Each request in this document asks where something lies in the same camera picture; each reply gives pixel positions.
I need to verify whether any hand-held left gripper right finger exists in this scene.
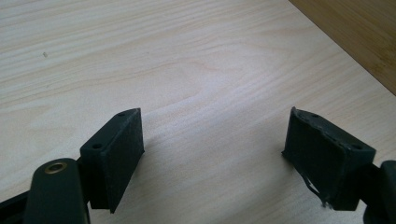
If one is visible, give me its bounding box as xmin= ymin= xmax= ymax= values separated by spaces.
xmin=281 ymin=106 xmax=376 ymax=212

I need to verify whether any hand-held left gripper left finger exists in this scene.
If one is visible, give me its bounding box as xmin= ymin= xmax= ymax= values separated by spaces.
xmin=79 ymin=107 xmax=146 ymax=215

